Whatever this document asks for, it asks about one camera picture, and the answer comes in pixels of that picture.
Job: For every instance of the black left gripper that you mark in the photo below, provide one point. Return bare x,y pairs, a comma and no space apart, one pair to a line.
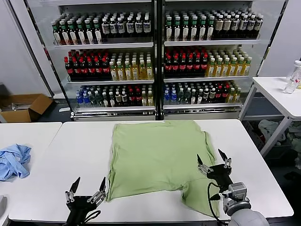
78,207

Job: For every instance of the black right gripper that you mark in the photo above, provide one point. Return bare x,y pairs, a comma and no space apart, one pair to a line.
219,174

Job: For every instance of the light green polo shirt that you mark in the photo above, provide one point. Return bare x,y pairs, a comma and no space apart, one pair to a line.
160,153

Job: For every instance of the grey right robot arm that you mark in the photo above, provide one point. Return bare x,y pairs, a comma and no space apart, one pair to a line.
244,216

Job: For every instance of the glass beverage display cooler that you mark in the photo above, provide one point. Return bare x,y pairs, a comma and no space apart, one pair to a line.
113,113
202,113

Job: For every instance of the white cooler shelf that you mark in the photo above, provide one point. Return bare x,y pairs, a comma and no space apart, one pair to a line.
103,45
110,82
113,109
207,79
211,42
202,106

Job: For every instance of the dark drink bottle white cap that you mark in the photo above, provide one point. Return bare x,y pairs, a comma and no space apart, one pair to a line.
118,100
193,97
206,96
200,97
212,96
112,101
105,101
124,100

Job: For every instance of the red cap cola bottle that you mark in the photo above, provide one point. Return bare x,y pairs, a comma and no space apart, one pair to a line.
91,70
182,67
84,70
204,67
225,94
105,70
197,67
175,67
190,67
98,70
69,70
138,99
131,99
168,67
76,70
219,95

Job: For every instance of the white grey cloth pile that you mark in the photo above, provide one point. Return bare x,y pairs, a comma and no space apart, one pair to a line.
268,129

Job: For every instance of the yellow tea bottle white cap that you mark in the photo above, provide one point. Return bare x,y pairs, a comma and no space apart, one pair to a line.
128,73
247,67
142,72
231,96
113,73
237,96
218,69
120,73
240,68
232,69
135,73
225,69
150,100
211,69
144,100
149,71

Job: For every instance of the clear green water bottle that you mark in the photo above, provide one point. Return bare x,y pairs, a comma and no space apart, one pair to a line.
187,97
99,101
180,97
93,101

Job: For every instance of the blue drink bottle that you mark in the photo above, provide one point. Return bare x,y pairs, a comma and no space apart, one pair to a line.
86,100
173,97
80,100
166,97

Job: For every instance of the crumpled light blue shirt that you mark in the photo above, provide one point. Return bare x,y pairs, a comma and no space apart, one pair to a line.
14,160

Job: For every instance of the small white flat object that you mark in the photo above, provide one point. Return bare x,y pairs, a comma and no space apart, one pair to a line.
64,109

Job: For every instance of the teal grey cloth pile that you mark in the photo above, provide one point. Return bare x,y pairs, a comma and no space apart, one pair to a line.
295,139

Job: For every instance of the grey device edge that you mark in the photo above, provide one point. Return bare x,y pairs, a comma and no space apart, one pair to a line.
2,204

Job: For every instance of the white side table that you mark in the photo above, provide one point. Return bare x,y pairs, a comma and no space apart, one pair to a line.
277,94

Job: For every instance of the open brown cardboard box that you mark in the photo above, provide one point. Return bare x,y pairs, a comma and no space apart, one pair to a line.
14,115

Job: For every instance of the grey metal parts bundle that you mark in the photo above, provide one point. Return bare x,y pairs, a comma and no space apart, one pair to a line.
21,106

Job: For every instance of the small clear plastic bottle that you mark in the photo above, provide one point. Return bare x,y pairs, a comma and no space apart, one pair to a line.
290,88

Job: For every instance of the clear bottle white cap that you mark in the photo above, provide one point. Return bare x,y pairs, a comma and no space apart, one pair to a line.
295,70

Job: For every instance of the green cap tea bottle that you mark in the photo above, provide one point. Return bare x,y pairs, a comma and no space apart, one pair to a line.
185,31
194,31
90,35
57,35
65,35
210,31
168,31
176,31
73,35
81,35
202,31
98,35

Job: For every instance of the beige label drink bottle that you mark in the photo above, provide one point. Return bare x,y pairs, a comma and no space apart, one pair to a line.
227,26
219,26

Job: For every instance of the dark bottle blue white label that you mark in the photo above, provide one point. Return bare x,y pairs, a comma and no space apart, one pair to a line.
138,27
235,25
105,28
113,28
147,27
251,25
130,27
243,25
121,28
258,24

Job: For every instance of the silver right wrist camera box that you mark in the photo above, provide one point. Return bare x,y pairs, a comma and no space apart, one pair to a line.
237,189

